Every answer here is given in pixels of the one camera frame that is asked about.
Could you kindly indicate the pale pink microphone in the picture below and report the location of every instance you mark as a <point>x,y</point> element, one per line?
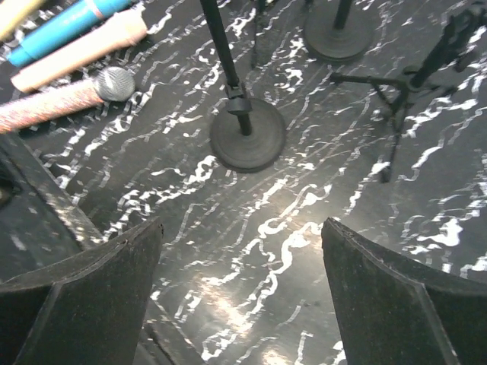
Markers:
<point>122,30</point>

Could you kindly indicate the teal blue microphone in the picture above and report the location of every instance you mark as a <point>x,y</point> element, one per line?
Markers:
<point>63,28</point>

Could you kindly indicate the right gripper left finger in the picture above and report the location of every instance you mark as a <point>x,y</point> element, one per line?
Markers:
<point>87,309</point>

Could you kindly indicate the cream yellow microphone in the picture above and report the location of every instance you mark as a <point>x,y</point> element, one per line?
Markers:
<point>14,12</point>

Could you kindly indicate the black tripod shock-mount stand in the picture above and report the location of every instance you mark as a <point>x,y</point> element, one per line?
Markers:
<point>400,94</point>

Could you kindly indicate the black round-base mic stand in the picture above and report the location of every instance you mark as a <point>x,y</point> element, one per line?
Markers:
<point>337,32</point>

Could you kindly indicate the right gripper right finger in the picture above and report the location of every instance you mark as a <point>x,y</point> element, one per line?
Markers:
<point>393,310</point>

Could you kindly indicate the glitter silver-head microphone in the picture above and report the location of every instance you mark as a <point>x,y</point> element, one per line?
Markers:
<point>112,84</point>

